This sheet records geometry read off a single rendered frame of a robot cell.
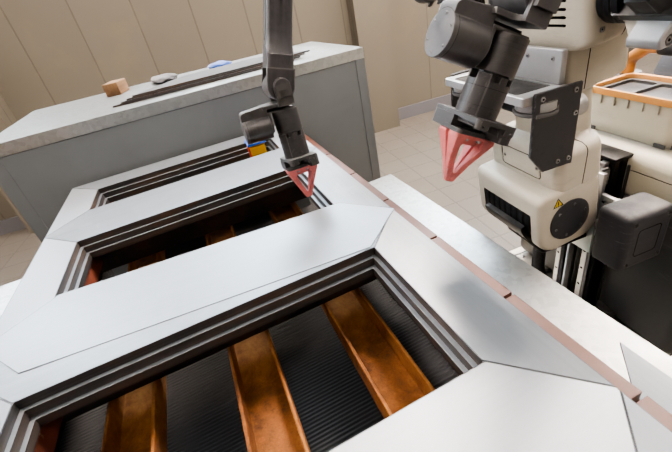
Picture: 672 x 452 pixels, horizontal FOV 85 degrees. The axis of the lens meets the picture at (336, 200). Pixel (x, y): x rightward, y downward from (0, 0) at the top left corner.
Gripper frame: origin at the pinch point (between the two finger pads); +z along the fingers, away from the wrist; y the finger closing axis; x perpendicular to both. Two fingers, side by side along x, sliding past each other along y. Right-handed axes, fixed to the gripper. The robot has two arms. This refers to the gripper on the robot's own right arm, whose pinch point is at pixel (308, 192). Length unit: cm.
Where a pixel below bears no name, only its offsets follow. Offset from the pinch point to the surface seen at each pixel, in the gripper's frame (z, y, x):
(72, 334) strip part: 5, 16, -47
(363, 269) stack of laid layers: 9.9, 25.7, 0.0
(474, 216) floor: 67, -84, 108
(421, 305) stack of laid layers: 11.6, 39.2, 2.8
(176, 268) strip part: 3.2, 9.0, -30.7
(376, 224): 5.1, 20.3, 6.5
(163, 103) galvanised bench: -31, -58, -26
